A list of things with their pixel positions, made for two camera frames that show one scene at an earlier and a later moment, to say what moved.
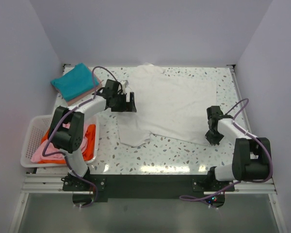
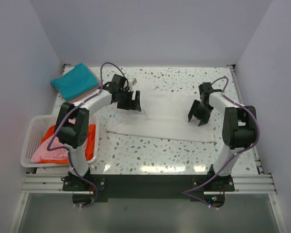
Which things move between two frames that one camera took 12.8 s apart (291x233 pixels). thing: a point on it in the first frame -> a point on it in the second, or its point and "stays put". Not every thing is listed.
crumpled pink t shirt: x=38 y=156 stays put
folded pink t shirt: x=86 y=96 stays put
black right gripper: x=212 y=140 -> x=203 y=118
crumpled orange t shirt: x=88 y=151 stays put
